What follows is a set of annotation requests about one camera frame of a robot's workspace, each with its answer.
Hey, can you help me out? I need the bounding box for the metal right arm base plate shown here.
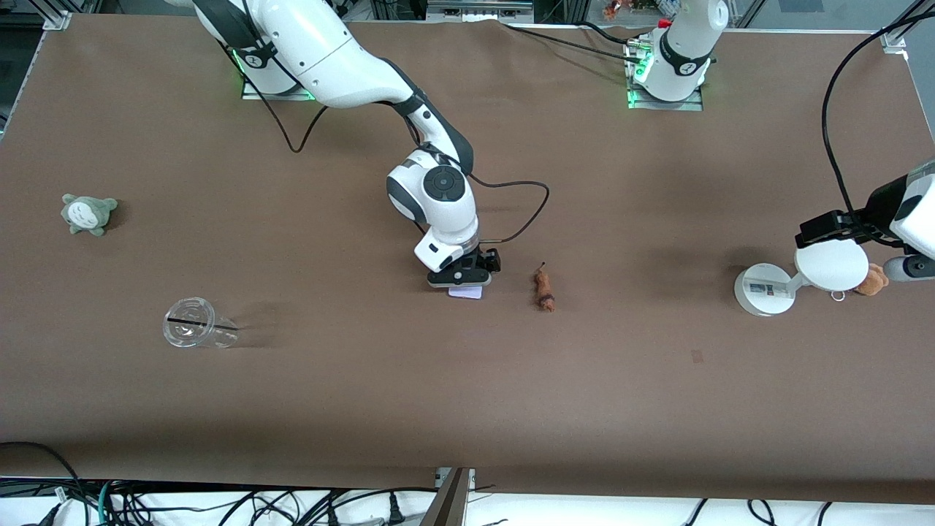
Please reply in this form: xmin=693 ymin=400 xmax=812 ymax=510
xmin=241 ymin=73 xmax=319 ymax=102

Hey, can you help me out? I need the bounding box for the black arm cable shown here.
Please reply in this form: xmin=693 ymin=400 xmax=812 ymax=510
xmin=821 ymin=0 xmax=935 ymax=221
xmin=245 ymin=37 xmax=551 ymax=245

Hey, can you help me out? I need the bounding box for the black power plug cable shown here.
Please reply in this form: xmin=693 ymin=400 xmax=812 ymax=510
xmin=321 ymin=488 xmax=439 ymax=526

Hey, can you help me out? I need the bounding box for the thick black floor cable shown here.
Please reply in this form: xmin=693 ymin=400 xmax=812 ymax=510
xmin=0 ymin=441 xmax=92 ymax=526

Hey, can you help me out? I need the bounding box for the black cable on table cover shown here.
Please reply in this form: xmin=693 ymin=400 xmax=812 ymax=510
xmin=499 ymin=20 xmax=647 ymax=64

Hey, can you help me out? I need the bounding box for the brown table cover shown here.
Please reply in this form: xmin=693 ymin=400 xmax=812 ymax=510
xmin=0 ymin=15 xmax=935 ymax=505

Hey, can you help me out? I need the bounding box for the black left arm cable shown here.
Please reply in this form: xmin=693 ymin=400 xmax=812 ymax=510
xmin=821 ymin=0 xmax=935 ymax=221

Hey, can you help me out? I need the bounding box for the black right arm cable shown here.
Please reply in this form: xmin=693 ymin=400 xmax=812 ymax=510
xmin=245 ymin=37 xmax=551 ymax=245

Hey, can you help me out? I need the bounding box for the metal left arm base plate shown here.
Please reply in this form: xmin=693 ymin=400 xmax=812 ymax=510
xmin=626 ymin=37 xmax=704 ymax=112

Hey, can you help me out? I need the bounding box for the white round scale device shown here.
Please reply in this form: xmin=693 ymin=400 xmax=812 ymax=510
xmin=734 ymin=237 xmax=870 ymax=317

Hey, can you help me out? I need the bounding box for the metal table edge bracket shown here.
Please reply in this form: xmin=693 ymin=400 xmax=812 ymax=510
xmin=419 ymin=468 xmax=476 ymax=526

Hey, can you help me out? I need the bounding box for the clear plastic cup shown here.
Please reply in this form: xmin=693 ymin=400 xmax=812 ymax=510
xmin=162 ymin=297 xmax=240 ymax=349

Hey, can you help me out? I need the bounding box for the grey totoro plush toy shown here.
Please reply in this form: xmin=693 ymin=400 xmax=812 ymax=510
xmin=61 ymin=194 xmax=119 ymax=237

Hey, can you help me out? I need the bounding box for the brown teddy bear keychain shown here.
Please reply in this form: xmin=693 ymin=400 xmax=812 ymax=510
xmin=831 ymin=263 xmax=890 ymax=302

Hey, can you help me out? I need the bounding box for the brown lion statue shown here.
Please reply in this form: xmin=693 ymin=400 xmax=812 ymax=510
xmin=533 ymin=262 xmax=557 ymax=314

